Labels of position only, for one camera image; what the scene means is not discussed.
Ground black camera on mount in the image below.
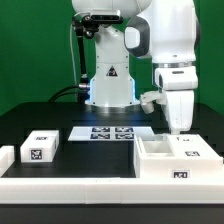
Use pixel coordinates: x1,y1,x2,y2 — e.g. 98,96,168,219
83,10,123,24

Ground white left fence piece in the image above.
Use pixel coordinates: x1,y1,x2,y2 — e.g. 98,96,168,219
0,146,15,178

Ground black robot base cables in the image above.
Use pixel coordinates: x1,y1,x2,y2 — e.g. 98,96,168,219
48,83,91,103

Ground white cabinet body box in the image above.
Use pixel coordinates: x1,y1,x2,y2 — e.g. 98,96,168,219
133,135,224,179

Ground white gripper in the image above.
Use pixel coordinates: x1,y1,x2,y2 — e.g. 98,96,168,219
162,90,194,134

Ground white marker base plate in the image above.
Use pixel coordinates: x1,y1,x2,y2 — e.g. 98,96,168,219
68,126,154,141

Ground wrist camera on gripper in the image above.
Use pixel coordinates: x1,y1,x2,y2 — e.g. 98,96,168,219
140,91,166,114

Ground white cabinet top block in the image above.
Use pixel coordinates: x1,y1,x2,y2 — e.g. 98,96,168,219
20,130,59,163

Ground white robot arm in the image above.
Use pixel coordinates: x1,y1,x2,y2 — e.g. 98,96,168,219
72,0,200,134

